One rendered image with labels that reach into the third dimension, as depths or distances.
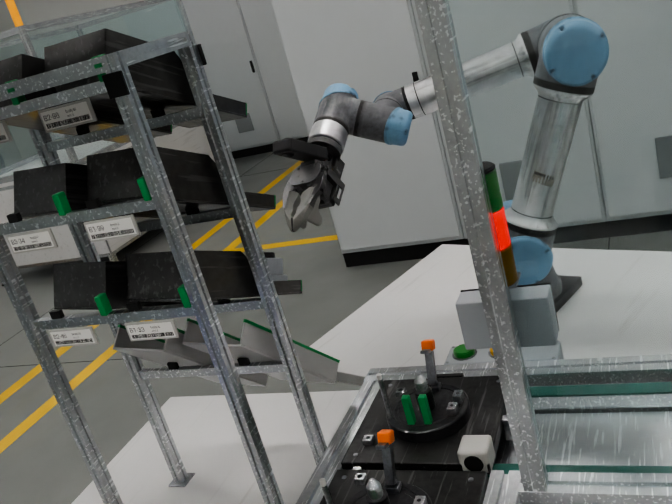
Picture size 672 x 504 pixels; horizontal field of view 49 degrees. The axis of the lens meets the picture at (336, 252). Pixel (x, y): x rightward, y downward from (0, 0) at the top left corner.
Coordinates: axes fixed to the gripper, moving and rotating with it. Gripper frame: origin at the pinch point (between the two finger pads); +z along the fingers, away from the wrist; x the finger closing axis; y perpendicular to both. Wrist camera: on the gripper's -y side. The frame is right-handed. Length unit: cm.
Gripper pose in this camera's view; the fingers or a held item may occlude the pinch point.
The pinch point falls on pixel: (292, 223)
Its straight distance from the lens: 136.5
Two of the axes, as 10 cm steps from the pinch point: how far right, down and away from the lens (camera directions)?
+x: -8.1, 1.3, 5.7
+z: -2.3, 8.3, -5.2
